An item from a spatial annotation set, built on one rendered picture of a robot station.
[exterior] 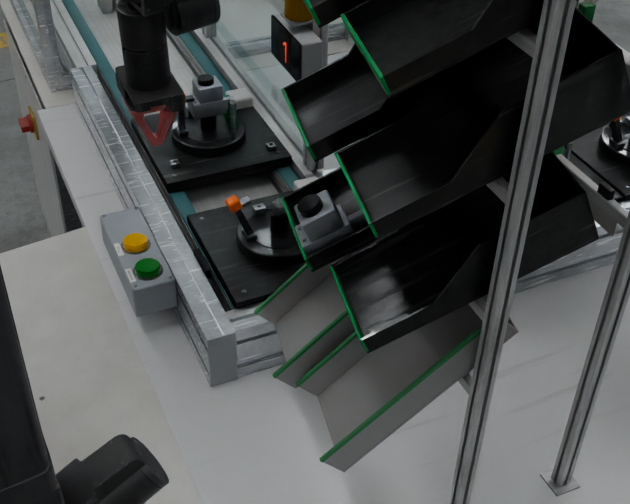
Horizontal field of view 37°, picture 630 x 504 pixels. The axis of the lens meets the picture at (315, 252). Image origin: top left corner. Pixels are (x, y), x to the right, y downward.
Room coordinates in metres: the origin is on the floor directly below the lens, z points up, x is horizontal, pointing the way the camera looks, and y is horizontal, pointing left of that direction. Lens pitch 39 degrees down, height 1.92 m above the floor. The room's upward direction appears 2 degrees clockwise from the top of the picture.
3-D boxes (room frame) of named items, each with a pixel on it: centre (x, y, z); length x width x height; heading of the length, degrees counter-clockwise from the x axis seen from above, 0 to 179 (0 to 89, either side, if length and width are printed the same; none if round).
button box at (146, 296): (1.18, 0.29, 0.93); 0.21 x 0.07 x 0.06; 25
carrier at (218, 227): (1.20, 0.06, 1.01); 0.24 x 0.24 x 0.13; 25
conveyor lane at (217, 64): (1.48, 0.17, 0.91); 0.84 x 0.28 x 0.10; 25
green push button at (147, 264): (1.12, 0.26, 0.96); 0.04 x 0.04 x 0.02
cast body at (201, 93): (1.51, 0.20, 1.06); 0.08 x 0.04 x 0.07; 115
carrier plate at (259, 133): (1.51, 0.21, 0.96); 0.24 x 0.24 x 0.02; 25
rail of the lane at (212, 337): (1.38, 0.32, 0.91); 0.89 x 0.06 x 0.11; 25
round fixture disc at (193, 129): (1.51, 0.21, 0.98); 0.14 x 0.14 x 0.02
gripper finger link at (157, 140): (1.08, 0.23, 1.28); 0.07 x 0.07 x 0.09; 25
